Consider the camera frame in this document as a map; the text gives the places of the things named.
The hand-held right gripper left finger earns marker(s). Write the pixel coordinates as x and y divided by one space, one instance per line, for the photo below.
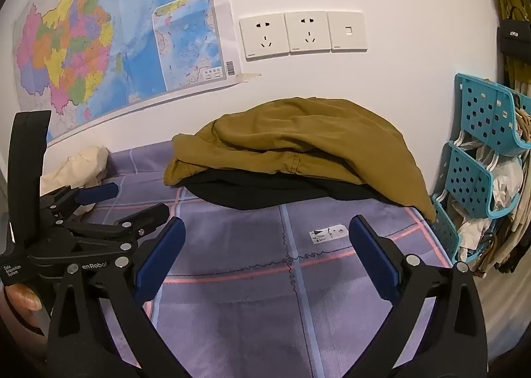
159 264

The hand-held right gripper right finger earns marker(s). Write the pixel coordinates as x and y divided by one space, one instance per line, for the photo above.
373 258

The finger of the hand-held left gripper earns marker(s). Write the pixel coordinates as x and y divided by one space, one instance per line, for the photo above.
141 216
97 192

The black garment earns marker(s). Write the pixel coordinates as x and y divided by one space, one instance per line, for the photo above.
257 191

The mustard garment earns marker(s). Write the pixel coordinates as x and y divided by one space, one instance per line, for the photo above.
290 133

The person's left hand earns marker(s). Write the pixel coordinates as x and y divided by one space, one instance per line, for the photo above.
20 303

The cream garment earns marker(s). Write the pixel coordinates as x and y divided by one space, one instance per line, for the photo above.
83 166

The white sheet tag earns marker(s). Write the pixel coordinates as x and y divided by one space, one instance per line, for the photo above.
327 233

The purple plaid bed sheet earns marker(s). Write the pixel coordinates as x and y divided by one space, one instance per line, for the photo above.
232 237

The beige hanging cloth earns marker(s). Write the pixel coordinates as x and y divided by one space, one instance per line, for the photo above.
514 237

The white crumpled plastic bag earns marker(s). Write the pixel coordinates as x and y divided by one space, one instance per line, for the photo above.
504 179

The clear tape piece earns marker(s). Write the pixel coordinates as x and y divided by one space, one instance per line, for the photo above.
249 77

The blue plastic storage rack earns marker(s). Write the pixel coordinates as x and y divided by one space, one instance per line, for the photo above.
477 108

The black handbag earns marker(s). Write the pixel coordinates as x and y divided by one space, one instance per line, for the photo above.
512 36

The colourful wall map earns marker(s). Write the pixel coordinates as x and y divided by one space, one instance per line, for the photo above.
103 30

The white wall plate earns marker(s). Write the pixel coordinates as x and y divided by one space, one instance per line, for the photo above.
347 30

